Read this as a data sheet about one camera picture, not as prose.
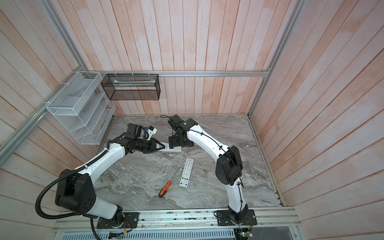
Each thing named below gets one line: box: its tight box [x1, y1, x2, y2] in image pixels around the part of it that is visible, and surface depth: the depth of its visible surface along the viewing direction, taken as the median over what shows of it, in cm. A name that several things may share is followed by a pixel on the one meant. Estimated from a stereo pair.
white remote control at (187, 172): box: [179, 158, 195, 188], surface depth 90 cm
